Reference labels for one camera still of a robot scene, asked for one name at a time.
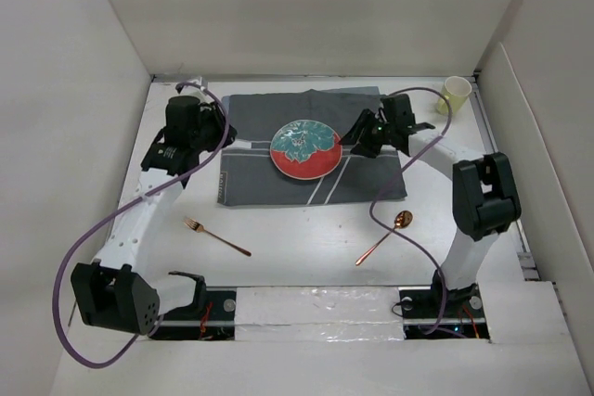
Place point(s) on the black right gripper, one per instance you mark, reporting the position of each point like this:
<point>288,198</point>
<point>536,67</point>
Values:
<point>353,136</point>

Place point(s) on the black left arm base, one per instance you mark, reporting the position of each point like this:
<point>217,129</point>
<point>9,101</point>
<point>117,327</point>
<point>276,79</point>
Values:
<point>214,321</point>

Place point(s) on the grey striped cloth placemat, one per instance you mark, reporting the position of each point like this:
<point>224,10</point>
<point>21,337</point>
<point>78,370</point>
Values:
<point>248,176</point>

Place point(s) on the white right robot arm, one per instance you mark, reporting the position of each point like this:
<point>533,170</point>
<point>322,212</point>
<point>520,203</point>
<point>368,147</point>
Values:
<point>485,200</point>

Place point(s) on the red and teal plate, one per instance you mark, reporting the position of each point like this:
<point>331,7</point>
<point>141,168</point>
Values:
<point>306,150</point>

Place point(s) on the copper spoon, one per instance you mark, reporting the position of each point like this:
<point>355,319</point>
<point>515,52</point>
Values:
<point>402,220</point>

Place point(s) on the copper fork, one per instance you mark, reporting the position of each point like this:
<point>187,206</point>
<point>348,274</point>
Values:
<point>199,228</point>

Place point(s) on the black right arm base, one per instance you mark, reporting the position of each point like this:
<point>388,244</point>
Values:
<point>463,316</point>

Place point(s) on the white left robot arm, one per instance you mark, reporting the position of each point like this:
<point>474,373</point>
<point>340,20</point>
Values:
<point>111,291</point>

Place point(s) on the pale yellow mug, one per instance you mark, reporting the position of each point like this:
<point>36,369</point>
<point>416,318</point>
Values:
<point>456,90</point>

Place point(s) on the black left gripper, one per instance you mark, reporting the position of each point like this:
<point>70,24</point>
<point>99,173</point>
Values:
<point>210,112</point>

